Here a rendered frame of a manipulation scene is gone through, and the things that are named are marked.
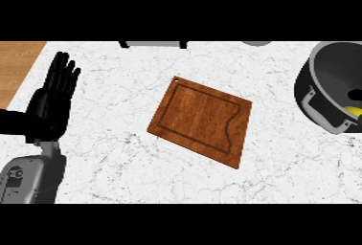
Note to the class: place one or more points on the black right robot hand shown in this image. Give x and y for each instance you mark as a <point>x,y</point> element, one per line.
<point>356,94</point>

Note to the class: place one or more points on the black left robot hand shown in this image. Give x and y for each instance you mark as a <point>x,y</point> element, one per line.
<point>48,108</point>

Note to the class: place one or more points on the yellow lemon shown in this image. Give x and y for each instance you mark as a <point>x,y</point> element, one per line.
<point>354,110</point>

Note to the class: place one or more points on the brown wooden cutting board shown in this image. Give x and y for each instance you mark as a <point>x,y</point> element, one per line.
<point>200,119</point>

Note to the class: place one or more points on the grey round object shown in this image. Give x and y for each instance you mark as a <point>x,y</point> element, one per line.
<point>257,43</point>

